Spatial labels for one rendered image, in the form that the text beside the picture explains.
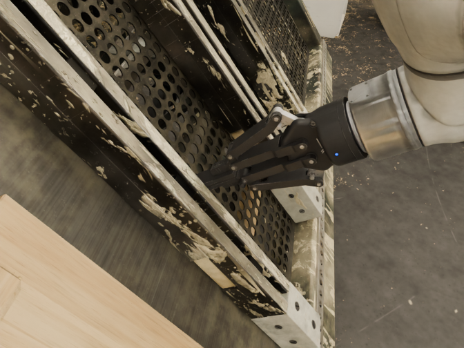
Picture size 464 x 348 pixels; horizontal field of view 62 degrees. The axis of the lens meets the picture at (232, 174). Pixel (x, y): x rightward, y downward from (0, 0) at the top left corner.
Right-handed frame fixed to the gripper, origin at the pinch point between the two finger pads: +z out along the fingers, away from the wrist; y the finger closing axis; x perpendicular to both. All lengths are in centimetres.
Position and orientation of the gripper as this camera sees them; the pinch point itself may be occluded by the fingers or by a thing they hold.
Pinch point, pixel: (217, 177)
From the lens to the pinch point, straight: 54.9
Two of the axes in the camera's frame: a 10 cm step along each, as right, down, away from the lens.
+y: -5.4, -6.7, -5.0
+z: -8.2, 2.9, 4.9
